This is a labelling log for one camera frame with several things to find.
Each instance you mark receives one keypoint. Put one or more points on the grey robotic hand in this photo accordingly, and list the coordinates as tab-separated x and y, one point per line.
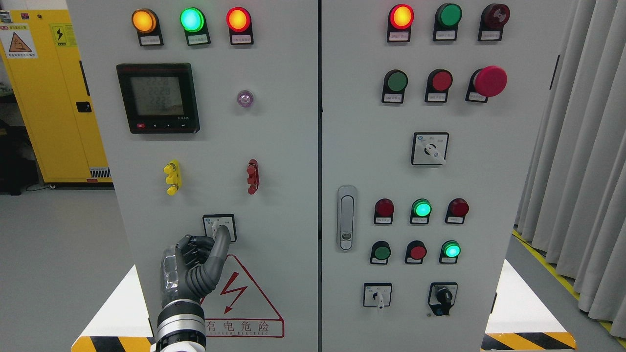
192	268

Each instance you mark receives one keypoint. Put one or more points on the rotary selector switch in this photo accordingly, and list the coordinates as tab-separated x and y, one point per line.
213	221

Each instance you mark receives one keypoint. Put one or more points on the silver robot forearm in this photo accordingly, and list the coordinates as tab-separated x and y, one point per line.
181	328

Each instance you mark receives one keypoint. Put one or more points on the green lit indicator light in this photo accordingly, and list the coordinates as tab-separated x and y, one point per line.
194	25

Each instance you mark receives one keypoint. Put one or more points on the amber indicator light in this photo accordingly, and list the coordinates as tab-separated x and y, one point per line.
146	23

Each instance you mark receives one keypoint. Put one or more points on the red lit indicator light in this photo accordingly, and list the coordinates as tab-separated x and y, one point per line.
239	23

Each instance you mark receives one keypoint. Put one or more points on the red electric danger sticker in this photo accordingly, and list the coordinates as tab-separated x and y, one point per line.
238	307

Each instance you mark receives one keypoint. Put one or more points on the yellow terminal connector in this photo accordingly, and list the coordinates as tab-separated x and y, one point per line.
173	177

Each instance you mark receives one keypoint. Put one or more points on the red terminal connector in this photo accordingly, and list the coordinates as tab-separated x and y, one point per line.
253	179

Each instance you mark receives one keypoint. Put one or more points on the left hazard striped base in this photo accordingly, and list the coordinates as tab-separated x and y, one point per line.
121	324

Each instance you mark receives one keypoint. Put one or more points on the hazard striped base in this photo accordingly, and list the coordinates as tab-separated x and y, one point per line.
121	324
520	322

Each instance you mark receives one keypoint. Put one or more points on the black digital power meter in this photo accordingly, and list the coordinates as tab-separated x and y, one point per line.
159	97

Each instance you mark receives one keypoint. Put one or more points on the small purple indicator lamp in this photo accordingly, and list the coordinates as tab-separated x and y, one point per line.
245	99

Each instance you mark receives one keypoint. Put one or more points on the small green push button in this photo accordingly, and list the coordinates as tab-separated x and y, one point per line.
380	253

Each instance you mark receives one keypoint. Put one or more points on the dark red indicator left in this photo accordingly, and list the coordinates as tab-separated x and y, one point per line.
383	212

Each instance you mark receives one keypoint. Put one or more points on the dark red indicator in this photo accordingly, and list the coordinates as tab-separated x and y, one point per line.
383	212
457	211

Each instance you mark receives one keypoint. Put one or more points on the grey electrical control cabinet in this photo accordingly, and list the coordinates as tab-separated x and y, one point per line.
317	123

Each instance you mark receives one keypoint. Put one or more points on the small red push button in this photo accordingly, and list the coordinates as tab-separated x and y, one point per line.
415	252

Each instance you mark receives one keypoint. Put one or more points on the green lit indicator middle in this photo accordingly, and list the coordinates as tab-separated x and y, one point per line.
420	212

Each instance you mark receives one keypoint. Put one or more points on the green lit push button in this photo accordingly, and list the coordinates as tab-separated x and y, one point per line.
449	253

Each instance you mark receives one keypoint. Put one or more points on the yellow safety cabinet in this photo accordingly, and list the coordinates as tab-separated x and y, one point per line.
40	51

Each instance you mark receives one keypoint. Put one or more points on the dark red indicator right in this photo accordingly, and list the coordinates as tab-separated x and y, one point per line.
457	211

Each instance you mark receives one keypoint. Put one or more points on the red lit indicator right door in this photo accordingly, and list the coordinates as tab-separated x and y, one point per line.
400	21

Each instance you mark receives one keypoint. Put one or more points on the red emergency stop button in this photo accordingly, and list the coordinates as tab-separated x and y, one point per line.
485	83

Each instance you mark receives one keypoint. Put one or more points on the green unlit indicator top right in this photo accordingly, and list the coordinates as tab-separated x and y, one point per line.
446	21

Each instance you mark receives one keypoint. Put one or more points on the right hazard striped base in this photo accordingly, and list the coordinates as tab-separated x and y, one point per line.
520	322

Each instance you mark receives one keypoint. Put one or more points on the grey curtain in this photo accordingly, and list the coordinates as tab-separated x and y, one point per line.
573	206

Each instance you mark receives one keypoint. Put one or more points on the dark red buzzer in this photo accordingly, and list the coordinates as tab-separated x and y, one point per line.
492	21

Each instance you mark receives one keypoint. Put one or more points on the silver door handle lock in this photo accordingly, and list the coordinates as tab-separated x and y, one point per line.
346	198

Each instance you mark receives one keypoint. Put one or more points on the lower white selector switch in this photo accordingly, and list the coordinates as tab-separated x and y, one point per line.
377	295

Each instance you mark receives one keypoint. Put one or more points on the black knob selector switch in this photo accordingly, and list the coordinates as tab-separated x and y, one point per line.
441	297

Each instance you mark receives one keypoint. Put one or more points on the upper right selector switch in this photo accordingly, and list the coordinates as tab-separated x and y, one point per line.
429	149

